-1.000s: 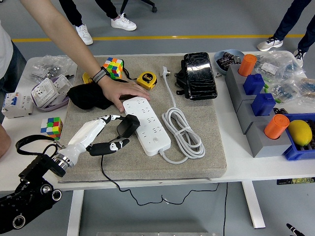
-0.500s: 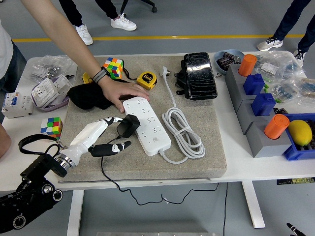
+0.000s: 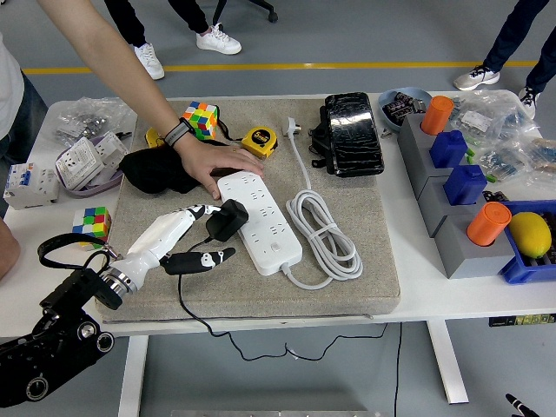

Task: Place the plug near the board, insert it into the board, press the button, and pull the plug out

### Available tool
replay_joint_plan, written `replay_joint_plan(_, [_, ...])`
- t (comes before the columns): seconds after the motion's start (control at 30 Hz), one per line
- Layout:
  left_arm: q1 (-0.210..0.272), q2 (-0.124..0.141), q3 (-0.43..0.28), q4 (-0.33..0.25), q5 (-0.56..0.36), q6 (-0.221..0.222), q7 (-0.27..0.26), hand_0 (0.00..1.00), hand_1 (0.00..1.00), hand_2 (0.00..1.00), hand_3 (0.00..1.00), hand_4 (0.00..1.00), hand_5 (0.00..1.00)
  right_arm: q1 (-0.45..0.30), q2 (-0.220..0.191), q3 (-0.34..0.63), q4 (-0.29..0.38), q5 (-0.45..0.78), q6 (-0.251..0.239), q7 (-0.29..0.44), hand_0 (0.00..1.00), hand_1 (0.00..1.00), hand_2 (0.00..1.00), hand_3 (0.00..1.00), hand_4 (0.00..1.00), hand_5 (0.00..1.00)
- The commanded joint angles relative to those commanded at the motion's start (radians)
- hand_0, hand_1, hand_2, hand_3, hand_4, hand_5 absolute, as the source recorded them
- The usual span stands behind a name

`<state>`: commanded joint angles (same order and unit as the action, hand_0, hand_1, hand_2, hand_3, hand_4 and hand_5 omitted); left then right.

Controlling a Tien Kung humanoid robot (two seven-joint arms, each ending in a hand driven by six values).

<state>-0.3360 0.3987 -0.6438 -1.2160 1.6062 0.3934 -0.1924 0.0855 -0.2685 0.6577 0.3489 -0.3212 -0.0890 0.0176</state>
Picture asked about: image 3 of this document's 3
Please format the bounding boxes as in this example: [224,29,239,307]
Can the yellow tape measure with strap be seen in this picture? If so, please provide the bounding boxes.
[216,116,279,160]

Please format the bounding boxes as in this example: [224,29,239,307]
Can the black capacitors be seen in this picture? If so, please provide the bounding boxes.
[384,90,429,118]

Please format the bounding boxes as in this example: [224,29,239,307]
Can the black cloth pouch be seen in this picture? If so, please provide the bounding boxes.
[119,145,205,195]

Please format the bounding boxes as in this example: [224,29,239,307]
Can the small colourful puzzle cube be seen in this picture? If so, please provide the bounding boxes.
[72,206,112,252]

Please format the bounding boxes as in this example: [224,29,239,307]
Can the plain yellow tape measure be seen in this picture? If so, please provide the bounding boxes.
[144,128,169,149]

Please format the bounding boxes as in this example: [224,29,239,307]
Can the white circuit breaker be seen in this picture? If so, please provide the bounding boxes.
[3,162,60,211]

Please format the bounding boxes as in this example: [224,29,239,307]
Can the orange cylinder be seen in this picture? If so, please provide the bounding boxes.
[466,201,513,247]
[420,95,454,136]

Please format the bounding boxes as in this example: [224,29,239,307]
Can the white power strip with cable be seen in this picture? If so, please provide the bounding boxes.
[216,115,364,290]

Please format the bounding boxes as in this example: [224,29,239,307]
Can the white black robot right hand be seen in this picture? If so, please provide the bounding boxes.
[505,393,538,417]

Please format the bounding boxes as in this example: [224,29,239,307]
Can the light blue bowl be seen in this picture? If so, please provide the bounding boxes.
[376,88,432,132]

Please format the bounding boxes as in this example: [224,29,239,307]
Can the blue plastic bin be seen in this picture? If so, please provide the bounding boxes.
[497,199,556,285]

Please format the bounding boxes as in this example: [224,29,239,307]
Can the clear bag of metal parts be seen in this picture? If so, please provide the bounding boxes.
[51,97,139,136]

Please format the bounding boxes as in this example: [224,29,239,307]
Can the grey holder block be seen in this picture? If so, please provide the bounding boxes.
[415,172,488,239]
[433,207,519,280]
[397,113,455,200]

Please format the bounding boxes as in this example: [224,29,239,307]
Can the yellow lemon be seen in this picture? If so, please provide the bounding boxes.
[507,211,553,259]

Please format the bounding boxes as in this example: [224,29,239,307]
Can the person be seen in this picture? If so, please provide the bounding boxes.
[103,0,242,82]
[453,0,556,121]
[0,32,49,218]

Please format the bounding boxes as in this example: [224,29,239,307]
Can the large white socket module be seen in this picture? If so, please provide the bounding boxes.
[55,137,107,191]

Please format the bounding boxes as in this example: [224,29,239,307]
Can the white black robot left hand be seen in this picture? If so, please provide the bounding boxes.
[113,203,238,288]

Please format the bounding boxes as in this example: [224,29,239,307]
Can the large colourful puzzle cube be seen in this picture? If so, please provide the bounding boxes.
[182,101,219,141]

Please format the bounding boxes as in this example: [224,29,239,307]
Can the black grey wristband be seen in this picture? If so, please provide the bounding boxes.
[163,116,196,149]

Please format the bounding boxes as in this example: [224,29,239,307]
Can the black bracket device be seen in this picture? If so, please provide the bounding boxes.
[306,105,335,169]

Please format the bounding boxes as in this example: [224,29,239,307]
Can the grey-brown mat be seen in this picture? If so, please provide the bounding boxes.
[93,97,401,325]

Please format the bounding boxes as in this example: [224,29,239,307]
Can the black hanging cable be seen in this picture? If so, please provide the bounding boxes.
[393,321,403,417]

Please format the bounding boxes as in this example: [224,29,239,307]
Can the black plug with cord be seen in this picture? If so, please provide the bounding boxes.
[177,198,387,362]

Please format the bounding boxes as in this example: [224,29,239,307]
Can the white table leg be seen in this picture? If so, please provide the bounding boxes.
[427,320,470,405]
[117,334,149,417]

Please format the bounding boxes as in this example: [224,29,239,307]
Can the blue plastic block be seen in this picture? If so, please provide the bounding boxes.
[442,164,487,206]
[428,129,468,169]

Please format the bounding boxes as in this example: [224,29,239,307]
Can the glossy black case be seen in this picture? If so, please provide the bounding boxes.
[324,91,386,178]

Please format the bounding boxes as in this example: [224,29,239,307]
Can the black table control panel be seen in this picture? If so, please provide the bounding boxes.
[487,313,556,328]

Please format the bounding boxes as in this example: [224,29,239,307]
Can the person's left hand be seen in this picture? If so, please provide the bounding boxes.
[175,136,265,201]

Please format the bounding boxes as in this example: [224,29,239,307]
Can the black office chair base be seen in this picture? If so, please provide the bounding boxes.
[211,0,279,27]

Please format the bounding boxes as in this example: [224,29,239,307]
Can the purple tray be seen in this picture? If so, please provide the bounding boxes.
[64,133,124,199]

